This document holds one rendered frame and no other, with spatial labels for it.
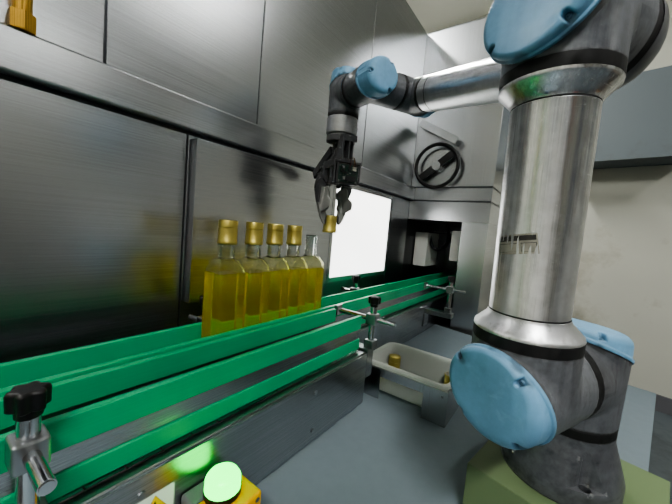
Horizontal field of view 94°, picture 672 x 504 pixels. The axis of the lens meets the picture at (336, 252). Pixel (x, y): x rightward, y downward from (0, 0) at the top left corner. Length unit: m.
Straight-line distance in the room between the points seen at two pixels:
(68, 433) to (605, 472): 0.62
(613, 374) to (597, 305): 2.93
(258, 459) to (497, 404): 0.37
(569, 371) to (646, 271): 3.02
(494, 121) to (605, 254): 2.09
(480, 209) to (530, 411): 1.21
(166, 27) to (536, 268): 0.73
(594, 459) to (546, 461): 0.06
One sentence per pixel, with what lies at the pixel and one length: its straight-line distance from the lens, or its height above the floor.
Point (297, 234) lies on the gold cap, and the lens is 0.71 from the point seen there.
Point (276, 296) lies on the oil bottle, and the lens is 0.68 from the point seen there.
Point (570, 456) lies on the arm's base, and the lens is 0.58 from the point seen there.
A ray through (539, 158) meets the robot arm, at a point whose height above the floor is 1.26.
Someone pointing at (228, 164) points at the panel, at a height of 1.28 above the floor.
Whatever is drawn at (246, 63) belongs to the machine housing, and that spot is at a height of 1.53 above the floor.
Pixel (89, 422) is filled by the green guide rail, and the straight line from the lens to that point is 0.43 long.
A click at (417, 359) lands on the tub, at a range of 0.96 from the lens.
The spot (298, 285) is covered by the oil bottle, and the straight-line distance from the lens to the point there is 0.72.
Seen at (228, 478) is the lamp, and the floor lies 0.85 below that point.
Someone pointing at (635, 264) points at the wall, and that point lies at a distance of 3.43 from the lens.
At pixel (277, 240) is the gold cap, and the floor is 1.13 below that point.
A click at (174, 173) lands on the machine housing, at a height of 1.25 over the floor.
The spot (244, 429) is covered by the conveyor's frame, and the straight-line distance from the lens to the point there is 0.54.
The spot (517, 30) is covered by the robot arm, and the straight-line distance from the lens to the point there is 0.43.
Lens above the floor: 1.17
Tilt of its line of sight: 5 degrees down
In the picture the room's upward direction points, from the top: 5 degrees clockwise
